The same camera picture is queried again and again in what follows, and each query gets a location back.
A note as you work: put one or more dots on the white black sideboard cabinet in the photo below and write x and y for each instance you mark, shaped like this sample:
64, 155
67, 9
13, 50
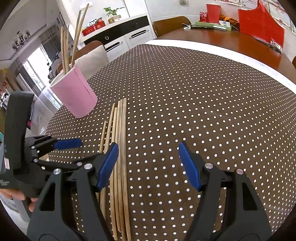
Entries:
123, 35

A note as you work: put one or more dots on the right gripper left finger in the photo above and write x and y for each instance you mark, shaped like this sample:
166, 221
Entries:
67, 208

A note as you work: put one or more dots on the red gift box on cabinet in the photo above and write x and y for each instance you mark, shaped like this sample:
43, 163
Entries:
95, 26

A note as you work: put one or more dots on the wooden chair with cushion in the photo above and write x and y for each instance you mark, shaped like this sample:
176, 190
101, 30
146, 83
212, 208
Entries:
86, 49

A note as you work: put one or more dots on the red soda can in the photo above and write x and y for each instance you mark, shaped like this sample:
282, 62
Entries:
203, 17

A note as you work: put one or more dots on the pink cylindrical utensil cup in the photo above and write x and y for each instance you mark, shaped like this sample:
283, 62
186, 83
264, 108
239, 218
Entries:
74, 92

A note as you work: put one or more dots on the person left hand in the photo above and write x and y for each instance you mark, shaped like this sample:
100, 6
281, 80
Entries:
19, 195

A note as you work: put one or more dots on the plastic snack bag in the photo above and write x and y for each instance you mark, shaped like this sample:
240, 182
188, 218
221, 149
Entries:
274, 45

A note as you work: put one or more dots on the white massage chair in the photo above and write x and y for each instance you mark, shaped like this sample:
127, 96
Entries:
53, 68

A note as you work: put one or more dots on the red box on table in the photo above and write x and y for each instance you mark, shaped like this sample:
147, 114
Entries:
213, 12

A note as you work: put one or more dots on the brown polka dot tablecloth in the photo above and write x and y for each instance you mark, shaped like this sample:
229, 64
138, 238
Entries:
234, 115

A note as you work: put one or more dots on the red paper gift bag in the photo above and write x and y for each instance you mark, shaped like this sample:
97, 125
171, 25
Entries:
259, 23

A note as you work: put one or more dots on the small potted green plant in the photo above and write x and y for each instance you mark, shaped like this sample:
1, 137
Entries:
112, 14

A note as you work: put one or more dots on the brown wooden chair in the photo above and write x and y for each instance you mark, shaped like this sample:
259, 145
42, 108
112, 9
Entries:
165, 26

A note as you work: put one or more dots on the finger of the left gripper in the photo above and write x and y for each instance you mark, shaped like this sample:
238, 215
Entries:
67, 143
46, 168

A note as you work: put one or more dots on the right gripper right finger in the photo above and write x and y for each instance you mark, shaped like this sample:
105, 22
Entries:
244, 216

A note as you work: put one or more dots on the green tray on table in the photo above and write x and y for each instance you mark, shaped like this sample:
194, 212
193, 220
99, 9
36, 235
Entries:
213, 25

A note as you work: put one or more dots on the black chandelier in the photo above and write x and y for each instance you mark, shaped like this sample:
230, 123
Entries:
21, 40

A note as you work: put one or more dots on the crossing wooden chopstick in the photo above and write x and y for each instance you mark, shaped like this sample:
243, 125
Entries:
82, 17

